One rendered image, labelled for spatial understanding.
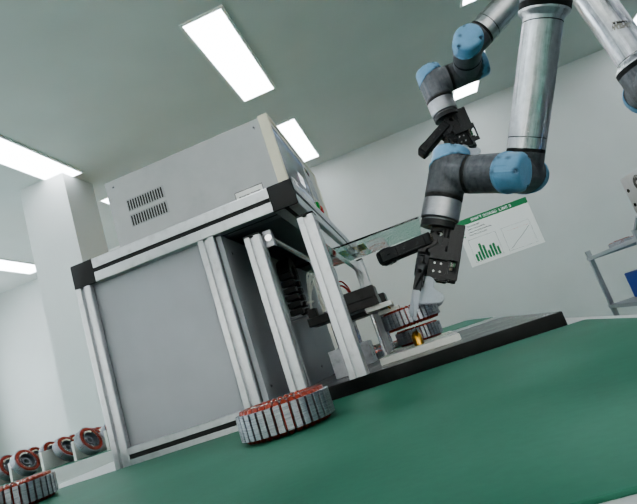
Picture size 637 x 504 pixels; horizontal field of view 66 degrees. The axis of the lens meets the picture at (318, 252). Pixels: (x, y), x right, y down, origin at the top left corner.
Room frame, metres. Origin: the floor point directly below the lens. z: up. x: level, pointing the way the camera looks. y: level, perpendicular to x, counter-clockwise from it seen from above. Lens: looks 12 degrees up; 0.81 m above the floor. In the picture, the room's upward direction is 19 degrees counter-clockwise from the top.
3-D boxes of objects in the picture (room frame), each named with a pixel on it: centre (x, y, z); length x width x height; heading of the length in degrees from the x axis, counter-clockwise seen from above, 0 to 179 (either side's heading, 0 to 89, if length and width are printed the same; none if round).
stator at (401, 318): (0.99, -0.13, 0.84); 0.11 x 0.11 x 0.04
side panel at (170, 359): (0.85, 0.30, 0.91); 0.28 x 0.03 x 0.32; 81
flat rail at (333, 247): (1.12, -0.05, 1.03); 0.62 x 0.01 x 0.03; 171
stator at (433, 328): (1.23, -0.17, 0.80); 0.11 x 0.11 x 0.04
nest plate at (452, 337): (0.99, -0.13, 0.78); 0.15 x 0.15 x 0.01; 81
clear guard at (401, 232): (1.31, -0.18, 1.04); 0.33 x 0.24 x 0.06; 81
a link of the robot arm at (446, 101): (1.33, -0.47, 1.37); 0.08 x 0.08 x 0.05
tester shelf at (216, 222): (1.16, 0.17, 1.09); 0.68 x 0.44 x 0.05; 171
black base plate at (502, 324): (1.11, -0.13, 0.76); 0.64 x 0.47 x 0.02; 171
